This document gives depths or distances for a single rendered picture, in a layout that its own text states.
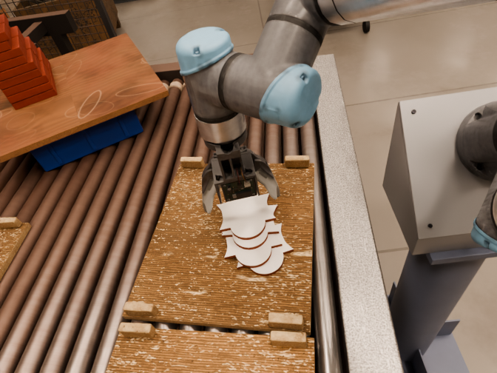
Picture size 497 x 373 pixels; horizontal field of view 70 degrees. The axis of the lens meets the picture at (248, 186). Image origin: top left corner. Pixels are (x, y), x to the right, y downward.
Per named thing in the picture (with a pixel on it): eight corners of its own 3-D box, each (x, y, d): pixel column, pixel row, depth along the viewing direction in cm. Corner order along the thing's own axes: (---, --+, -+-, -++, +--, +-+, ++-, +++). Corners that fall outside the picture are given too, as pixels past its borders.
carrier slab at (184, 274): (314, 167, 88) (314, 162, 87) (310, 335, 61) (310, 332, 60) (181, 168, 95) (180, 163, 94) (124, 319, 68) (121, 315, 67)
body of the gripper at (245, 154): (219, 207, 62) (203, 156, 53) (214, 173, 68) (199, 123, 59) (262, 197, 62) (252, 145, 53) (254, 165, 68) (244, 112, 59)
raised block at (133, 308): (159, 308, 67) (154, 302, 65) (156, 318, 65) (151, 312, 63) (130, 306, 68) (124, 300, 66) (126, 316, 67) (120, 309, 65)
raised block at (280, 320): (304, 320, 61) (303, 314, 59) (303, 331, 60) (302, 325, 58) (269, 317, 62) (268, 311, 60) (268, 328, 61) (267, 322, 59)
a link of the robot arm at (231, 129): (192, 100, 56) (242, 89, 56) (200, 123, 60) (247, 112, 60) (194, 128, 51) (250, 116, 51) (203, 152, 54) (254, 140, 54)
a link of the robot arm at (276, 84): (324, 24, 39) (243, 13, 44) (284, 121, 39) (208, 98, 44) (341, 59, 45) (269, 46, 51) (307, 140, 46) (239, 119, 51)
